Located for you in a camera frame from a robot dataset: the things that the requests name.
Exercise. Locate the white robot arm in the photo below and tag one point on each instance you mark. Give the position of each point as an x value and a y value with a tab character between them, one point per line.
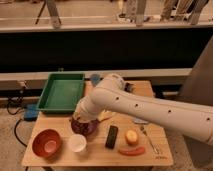
192	120

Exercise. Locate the red bowl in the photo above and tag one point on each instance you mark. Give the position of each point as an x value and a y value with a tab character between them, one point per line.
46	143

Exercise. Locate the blue cup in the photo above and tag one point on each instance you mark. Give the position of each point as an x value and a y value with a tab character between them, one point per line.
95	79

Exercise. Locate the dark toy pile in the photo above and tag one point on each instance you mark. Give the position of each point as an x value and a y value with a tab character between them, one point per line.
129	87

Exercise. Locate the green plastic tray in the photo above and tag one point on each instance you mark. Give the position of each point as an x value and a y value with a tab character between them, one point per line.
61	93

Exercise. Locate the black rectangular block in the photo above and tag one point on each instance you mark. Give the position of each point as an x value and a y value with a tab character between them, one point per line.
111	137

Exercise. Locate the white cup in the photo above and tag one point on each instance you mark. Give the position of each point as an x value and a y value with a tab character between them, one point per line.
77	143

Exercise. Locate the silver fork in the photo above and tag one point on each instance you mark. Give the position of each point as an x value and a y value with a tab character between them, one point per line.
142	128

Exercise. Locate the blue box on floor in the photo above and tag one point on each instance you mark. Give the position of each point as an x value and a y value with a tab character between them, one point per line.
31	112

